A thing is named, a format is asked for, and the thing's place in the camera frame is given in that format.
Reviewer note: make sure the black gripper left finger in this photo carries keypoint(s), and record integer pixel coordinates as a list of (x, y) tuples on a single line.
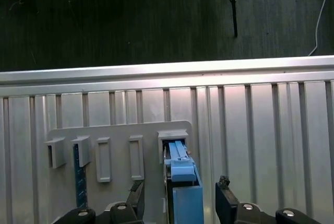
[(122, 216)]

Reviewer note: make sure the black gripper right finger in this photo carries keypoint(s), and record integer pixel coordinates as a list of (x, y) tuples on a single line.
[(227, 208)]

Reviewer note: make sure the hard disk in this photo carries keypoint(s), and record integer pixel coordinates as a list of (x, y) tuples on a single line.
[(182, 171)]

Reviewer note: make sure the blue RAM stick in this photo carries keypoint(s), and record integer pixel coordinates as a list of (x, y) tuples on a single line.
[(79, 177)]

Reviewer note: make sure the grey parts rack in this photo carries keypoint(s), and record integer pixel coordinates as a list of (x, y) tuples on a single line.
[(120, 156)]

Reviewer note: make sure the black metal leg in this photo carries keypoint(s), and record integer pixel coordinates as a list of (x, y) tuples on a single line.
[(234, 12)]

